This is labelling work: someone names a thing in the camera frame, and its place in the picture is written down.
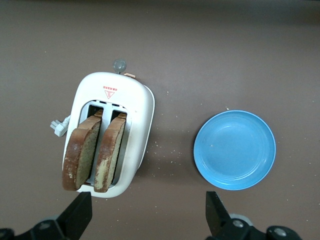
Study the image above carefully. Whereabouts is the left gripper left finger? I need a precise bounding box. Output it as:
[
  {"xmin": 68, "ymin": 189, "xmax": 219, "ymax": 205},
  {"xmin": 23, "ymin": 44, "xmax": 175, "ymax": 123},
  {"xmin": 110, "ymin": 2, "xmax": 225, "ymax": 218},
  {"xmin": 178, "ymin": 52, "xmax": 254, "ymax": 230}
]
[{"xmin": 0, "ymin": 191, "xmax": 93, "ymax": 240}]

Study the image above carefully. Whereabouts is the blue plate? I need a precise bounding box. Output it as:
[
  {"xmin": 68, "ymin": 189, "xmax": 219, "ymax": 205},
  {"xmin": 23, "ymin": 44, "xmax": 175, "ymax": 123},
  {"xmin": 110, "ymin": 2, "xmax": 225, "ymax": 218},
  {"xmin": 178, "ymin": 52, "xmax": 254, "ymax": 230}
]
[{"xmin": 193, "ymin": 109, "xmax": 277, "ymax": 191}]

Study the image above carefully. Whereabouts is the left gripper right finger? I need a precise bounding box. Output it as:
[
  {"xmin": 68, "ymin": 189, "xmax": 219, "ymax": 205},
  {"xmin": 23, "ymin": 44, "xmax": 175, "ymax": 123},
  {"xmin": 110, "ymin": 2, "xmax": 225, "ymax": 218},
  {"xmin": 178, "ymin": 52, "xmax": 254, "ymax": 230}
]
[{"xmin": 205, "ymin": 191, "xmax": 303, "ymax": 240}]

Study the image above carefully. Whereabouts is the white toaster power plug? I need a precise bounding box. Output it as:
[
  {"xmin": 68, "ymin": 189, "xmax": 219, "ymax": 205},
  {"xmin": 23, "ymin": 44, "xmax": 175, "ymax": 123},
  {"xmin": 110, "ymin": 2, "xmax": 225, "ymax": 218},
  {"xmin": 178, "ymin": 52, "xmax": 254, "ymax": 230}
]
[{"xmin": 49, "ymin": 114, "xmax": 73, "ymax": 137}]

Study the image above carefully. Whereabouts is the brown bread slice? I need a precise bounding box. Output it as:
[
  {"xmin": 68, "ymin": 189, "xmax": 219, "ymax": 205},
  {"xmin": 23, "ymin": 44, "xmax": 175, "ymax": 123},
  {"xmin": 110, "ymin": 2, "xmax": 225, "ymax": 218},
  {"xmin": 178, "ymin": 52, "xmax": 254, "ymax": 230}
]
[
  {"xmin": 93, "ymin": 112, "xmax": 128, "ymax": 193},
  {"xmin": 61, "ymin": 109, "xmax": 104, "ymax": 191}
]

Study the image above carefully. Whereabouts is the white toaster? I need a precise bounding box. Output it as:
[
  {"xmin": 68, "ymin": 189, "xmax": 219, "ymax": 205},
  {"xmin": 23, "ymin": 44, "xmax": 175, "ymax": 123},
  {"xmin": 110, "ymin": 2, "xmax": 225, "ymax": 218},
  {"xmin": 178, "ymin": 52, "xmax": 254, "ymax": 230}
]
[{"xmin": 61, "ymin": 58, "xmax": 156, "ymax": 199}]

